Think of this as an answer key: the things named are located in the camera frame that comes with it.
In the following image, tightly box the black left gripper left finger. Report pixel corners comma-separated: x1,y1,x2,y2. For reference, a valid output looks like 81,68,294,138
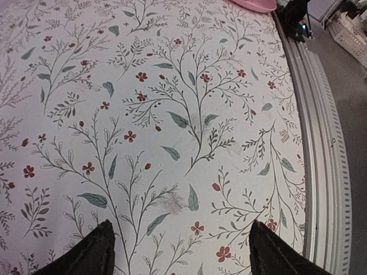
35,220,115,275

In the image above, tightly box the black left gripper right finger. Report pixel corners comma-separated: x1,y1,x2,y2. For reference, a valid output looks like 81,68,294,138
249,220,329,275

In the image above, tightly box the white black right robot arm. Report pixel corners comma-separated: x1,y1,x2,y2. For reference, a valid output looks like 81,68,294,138
276,0,311,43

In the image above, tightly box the floral table cover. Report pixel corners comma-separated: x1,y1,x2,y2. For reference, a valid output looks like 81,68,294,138
1,1,306,274

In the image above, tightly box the pink saucer plate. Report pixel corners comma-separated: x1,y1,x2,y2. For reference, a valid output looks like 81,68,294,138
231,0,277,13

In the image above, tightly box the aluminium front rail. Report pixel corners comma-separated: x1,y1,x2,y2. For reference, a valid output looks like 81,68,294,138
272,12,353,274

